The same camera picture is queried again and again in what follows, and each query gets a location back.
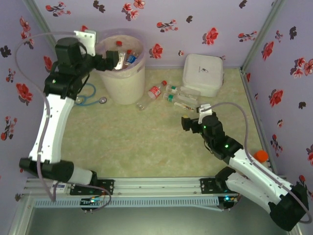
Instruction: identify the white plastic waste bin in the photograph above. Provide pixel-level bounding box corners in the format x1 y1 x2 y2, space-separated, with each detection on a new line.
95 28 147 105

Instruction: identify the small clear multicoloured item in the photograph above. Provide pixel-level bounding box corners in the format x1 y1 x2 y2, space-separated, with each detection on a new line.
175 101 196 111

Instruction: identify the blue stethoscope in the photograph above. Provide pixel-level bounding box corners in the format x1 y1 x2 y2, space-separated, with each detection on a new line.
74 83 108 106

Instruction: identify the orange ball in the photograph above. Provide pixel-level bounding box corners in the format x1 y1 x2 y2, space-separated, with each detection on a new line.
253 150 269 164

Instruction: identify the white square lidded box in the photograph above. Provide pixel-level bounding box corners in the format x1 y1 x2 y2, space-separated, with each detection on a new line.
182 53 225 98

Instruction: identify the small circuit board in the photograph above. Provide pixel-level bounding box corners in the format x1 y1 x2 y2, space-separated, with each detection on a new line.
80 197 104 209
219 194 240 211

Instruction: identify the white labelled power box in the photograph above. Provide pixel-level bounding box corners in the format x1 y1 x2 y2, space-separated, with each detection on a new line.
50 182 71 196

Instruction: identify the grey right arm cable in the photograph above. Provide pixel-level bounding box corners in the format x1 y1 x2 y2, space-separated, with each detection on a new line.
209 101 313 224

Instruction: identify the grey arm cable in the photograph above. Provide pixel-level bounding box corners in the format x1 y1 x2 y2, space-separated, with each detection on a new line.
209 101 313 224
15 31 112 212

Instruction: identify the grey left arm cable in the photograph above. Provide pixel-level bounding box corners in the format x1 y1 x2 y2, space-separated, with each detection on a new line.
15 31 112 212

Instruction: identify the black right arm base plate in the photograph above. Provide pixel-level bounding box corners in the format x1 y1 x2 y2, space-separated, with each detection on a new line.
200 177 235 195

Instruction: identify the aluminium frame post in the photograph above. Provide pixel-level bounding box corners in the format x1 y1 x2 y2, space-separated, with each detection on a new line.
241 0 287 73
23 0 71 71

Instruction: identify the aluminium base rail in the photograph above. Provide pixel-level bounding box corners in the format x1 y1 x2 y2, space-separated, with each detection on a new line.
24 177 245 196

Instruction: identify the white slotted cable duct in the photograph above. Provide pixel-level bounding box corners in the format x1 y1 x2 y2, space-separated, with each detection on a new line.
33 197 219 209

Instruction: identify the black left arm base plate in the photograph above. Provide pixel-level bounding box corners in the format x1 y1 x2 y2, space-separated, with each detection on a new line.
70 178 115 196

